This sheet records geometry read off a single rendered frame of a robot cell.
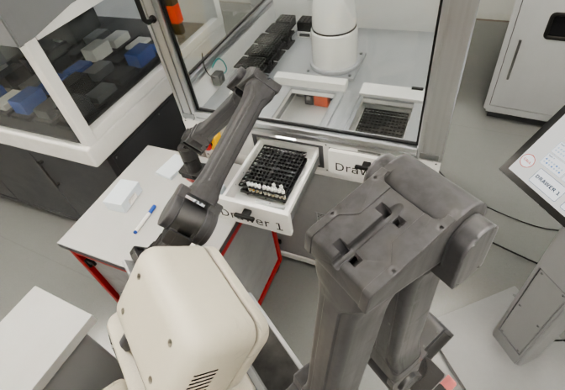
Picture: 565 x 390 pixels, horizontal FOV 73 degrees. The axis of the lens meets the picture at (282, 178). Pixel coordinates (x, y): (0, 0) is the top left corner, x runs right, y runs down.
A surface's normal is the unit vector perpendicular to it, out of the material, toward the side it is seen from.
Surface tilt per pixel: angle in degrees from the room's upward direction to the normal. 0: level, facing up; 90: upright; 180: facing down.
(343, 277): 81
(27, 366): 0
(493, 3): 90
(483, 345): 3
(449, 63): 90
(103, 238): 0
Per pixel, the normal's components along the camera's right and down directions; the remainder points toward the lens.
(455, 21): -0.38, 0.69
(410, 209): -0.30, -0.57
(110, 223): -0.12, -0.69
